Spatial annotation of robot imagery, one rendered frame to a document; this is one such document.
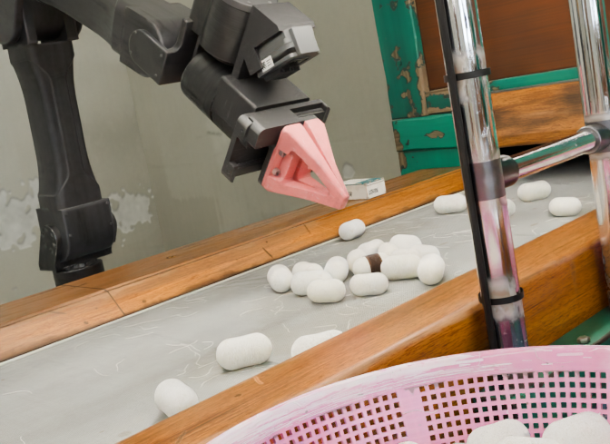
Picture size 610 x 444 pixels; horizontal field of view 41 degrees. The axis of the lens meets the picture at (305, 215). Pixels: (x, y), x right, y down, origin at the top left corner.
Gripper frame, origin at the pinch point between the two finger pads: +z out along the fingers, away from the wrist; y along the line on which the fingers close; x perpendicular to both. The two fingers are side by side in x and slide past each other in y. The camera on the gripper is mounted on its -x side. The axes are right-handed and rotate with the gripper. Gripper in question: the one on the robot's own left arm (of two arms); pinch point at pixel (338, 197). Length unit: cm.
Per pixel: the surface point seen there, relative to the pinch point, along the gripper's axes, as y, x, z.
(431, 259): 0.1, -1.7, 10.2
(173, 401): -26.6, -2.7, 12.3
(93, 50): 103, 108, -181
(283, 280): -4.7, 7.0, 1.2
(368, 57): 118, 52, -84
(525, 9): 46.4, -6.1, -14.9
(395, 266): 0.1, 1.4, 7.7
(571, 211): 22.4, -0.6, 11.0
